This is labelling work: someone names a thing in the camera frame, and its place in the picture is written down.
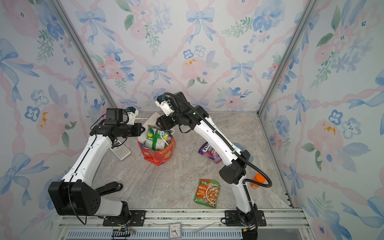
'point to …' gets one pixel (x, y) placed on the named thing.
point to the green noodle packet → (208, 192)
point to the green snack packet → (156, 139)
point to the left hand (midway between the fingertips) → (144, 127)
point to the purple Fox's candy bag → (206, 149)
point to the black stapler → (109, 188)
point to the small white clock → (175, 230)
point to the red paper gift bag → (155, 157)
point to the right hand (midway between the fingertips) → (162, 118)
